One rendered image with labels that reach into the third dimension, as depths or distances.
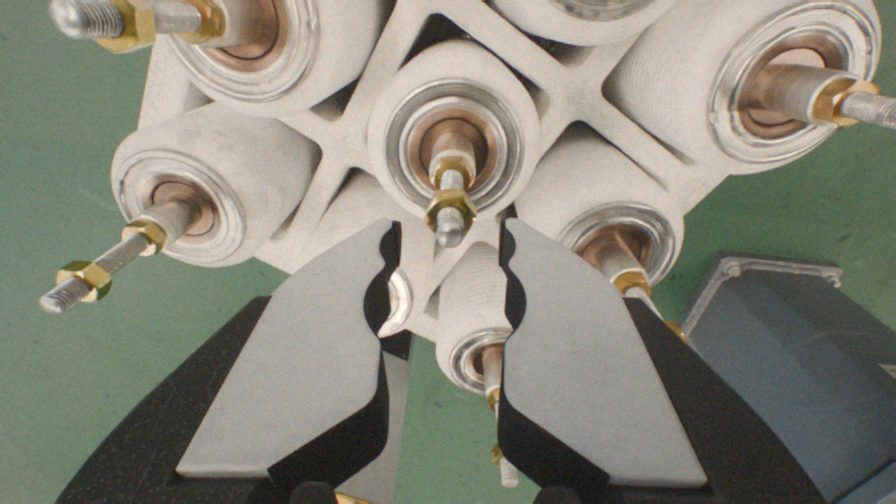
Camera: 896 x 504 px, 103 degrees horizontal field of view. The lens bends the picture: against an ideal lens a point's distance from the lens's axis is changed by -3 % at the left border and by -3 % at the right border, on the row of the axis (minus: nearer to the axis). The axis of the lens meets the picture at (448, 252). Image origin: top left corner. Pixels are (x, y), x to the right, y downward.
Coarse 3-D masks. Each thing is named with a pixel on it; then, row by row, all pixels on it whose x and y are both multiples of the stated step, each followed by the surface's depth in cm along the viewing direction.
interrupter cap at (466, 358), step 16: (464, 336) 27; (480, 336) 27; (496, 336) 27; (464, 352) 28; (480, 352) 28; (496, 352) 28; (464, 368) 29; (480, 368) 29; (464, 384) 30; (480, 384) 30
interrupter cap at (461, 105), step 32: (416, 96) 18; (448, 96) 18; (480, 96) 18; (416, 128) 19; (448, 128) 19; (480, 128) 19; (512, 128) 19; (384, 160) 20; (416, 160) 20; (480, 160) 20; (512, 160) 20; (416, 192) 21; (480, 192) 21
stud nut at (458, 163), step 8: (440, 160) 16; (448, 160) 16; (456, 160) 16; (464, 160) 17; (440, 168) 16; (448, 168) 16; (456, 168) 16; (464, 168) 16; (432, 176) 17; (440, 176) 17; (464, 176) 17; (472, 176) 17; (440, 184) 17; (464, 184) 17
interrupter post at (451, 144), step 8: (448, 136) 19; (456, 136) 19; (464, 136) 19; (440, 144) 18; (448, 144) 18; (456, 144) 18; (464, 144) 18; (440, 152) 17; (448, 152) 17; (456, 152) 17; (464, 152) 17; (472, 152) 18; (432, 160) 17; (472, 160) 17; (432, 168) 17; (472, 168) 17
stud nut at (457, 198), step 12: (444, 192) 13; (456, 192) 13; (432, 204) 13; (444, 204) 13; (456, 204) 13; (468, 204) 13; (432, 216) 13; (468, 216) 13; (432, 228) 14; (468, 228) 14
